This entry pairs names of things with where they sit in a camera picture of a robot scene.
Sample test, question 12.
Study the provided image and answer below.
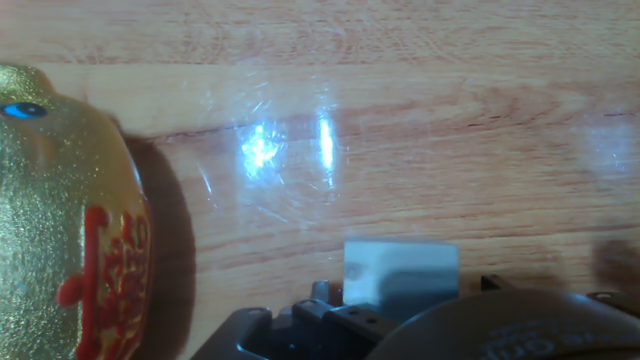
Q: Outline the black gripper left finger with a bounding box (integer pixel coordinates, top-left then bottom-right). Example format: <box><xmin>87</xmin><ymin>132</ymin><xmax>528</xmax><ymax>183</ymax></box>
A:
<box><xmin>189</xmin><ymin>279</ymin><xmax>401</xmax><ymax>360</ymax></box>

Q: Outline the pale wooden cube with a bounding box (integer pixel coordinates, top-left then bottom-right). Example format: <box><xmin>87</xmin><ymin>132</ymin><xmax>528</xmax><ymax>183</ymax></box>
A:
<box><xmin>342</xmin><ymin>238</ymin><xmax>460</xmax><ymax>324</ymax></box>

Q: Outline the golden piggy bank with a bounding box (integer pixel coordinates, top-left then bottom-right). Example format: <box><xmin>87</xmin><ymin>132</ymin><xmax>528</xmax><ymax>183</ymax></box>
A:
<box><xmin>0</xmin><ymin>63</ymin><xmax>154</xmax><ymax>360</ymax></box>

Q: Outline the glossy wooden board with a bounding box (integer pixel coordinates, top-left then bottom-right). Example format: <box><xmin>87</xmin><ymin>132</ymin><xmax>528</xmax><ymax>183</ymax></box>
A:
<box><xmin>0</xmin><ymin>0</ymin><xmax>640</xmax><ymax>360</ymax></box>

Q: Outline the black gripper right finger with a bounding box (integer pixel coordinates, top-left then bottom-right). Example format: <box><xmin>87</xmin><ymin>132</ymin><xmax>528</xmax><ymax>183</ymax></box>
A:
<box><xmin>479</xmin><ymin>273</ymin><xmax>640</xmax><ymax>319</ymax></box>

